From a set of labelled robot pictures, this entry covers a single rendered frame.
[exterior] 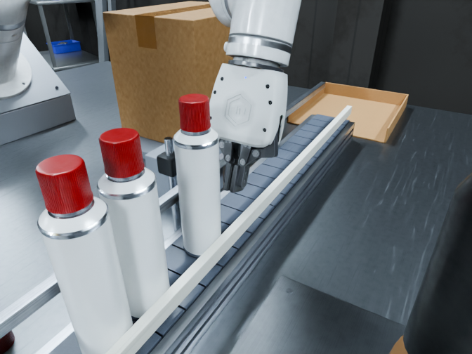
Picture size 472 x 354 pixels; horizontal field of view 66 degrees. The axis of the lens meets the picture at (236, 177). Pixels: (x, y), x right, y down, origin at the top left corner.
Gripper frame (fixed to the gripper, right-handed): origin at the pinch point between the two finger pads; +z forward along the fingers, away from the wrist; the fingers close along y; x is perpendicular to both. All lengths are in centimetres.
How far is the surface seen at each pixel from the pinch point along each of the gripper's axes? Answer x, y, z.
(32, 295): -27.5, -3.5, 8.3
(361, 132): 53, 6, -7
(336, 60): 223, -50, -46
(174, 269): -10.7, -0.8, 10.9
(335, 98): 74, -7, -15
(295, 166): 12.9, 4.1, -1.3
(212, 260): -10.3, 4.1, 8.0
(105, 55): 227, -283, -25
